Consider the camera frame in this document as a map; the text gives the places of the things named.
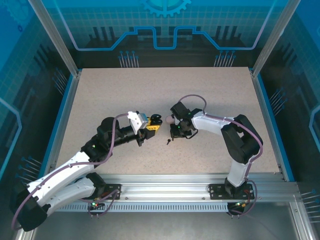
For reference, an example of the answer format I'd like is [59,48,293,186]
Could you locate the steel lower shelf panel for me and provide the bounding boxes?
[29,211,301,240]

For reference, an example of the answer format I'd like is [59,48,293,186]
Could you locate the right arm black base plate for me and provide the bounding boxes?
[208,183,258,200]

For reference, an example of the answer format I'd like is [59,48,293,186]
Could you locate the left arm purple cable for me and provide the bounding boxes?
[11,113,131,231]

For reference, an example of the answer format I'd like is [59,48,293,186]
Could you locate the aluminium table side rail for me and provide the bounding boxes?
[37,69,83,182]
[249,69,296,183]

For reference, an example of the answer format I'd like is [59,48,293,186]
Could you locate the black earbud charging case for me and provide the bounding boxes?
[150,113,164,125]

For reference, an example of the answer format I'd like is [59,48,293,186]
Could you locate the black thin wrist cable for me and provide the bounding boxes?
[184,129,199,140]

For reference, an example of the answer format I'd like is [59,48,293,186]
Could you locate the slotted grey cable duct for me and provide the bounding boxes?
[53,202,230,213]

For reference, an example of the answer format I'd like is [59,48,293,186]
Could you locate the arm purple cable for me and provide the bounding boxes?
[177,93,264,218]
[11,113,131,231]

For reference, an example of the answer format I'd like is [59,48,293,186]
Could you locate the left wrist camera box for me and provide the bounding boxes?
[126,110,150,135]

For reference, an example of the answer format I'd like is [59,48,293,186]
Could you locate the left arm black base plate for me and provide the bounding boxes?
[96,183,123,200]

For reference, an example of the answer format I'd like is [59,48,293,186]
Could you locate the aluminium frame post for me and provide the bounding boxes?
[250,0,303,78]
[28,0,83,77]

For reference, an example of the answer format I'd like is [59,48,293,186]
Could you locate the aluminium mounting rail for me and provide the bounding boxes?
[32,173,300,203]

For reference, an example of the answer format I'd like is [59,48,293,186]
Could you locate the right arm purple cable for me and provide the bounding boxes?
[177,93,264,218]

